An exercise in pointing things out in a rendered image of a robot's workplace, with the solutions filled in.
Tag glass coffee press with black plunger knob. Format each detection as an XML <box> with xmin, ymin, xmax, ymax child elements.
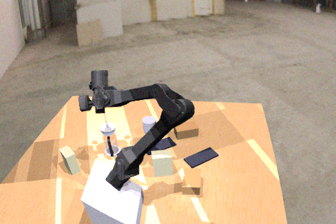
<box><xmin>100</xmin><ymin>117</ymin><xmax>121</xmax><ymax>157</ymax></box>

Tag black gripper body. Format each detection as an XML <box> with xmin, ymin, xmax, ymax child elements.
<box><xmin>78</xmin><ymin>95</ymin><xmax>94</xmax><ymax>112</ymax></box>

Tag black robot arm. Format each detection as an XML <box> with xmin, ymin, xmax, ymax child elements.
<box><xmin>88</xmin><ymin>70</ymin><xmax>196</xmax><ymax>191</ymax></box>

